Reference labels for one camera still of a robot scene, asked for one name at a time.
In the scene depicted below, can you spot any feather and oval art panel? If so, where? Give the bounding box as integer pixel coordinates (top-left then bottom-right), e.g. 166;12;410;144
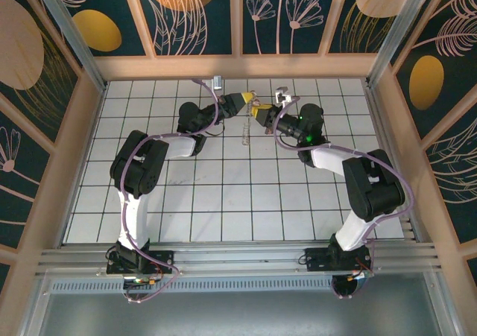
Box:
390;0;477;140

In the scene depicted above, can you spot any perforated metal strip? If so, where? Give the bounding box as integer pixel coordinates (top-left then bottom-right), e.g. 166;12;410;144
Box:
47;278;336;296

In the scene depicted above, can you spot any grey metal sheet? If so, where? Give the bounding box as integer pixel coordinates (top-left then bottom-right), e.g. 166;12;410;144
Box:
22;272;461;336

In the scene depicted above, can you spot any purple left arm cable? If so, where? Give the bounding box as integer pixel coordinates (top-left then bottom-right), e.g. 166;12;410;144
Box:
121;77;221;303

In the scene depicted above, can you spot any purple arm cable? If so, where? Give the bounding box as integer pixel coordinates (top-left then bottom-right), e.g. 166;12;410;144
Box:
121;77;221;303
274;96;414;300

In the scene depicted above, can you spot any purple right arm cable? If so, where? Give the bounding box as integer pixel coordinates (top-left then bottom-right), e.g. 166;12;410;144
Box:
274;96;414;300

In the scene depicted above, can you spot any flower wall art panel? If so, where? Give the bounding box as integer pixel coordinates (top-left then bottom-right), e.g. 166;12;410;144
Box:
0;108;52;250
241;0;338;57

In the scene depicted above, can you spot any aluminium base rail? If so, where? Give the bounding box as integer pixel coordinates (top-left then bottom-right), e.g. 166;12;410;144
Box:
35;241;444;279

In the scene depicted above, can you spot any aluminium corner post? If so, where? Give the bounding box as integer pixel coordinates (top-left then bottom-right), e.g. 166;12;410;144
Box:
364;0;439;88
29;0;110;93

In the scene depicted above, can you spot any orange oval wall art panel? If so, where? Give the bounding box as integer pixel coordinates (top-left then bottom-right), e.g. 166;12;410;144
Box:
46;0;147;57

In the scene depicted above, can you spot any circuit board with wires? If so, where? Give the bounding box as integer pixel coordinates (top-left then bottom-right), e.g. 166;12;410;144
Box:
331;267;374;299
121;274;165;289

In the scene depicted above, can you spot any leaf wall art panel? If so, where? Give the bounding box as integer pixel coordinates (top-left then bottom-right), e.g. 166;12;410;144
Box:
424;118;477;244

